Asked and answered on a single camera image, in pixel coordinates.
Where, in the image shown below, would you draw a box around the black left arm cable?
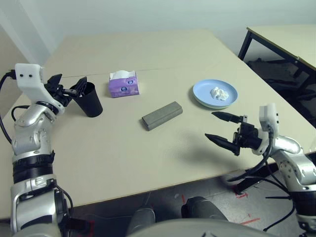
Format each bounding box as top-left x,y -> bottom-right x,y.
0,70 -> 30,146

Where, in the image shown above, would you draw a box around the grey glasses case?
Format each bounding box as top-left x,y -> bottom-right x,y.
141,101 -> 184,132

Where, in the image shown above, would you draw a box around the grey robot torso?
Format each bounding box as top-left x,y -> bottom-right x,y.
125,218 -> 262,237

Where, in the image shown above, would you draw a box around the grey left robot leg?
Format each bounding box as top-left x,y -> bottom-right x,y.
127,207 -> 156,235

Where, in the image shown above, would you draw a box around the black table frame bar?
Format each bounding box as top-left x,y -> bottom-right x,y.
234,170 -> 279,195

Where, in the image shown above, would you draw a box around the dark right robot leg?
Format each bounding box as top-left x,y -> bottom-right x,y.
181,196 -> 228,222

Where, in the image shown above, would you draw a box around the beige side table black legs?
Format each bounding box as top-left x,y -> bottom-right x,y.
237,24 -> 316,75

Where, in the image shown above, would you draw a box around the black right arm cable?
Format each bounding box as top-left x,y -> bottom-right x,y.
227,133 -> 297,232

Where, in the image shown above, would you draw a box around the white tissue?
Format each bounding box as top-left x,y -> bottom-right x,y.
209,86 -> 229,101

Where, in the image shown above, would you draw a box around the purple tissue box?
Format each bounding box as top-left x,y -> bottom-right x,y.
108,70 -> 141,98

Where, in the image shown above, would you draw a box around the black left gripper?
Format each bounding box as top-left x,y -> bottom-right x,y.
45,73 -> 87,108

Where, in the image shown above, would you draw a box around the black zip tie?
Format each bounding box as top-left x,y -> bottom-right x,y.
265,195 -> 292,201

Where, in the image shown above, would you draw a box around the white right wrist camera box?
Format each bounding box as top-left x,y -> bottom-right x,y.
251,103 -> 281,156

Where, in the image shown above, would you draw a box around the black plastic cup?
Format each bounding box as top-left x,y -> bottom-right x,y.
70,82 -> 104,118

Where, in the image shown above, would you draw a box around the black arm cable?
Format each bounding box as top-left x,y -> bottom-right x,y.
0,70 -> 30,146
227,133 -> 297,232

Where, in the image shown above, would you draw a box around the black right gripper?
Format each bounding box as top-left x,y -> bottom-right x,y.
204,111 -> 262,156

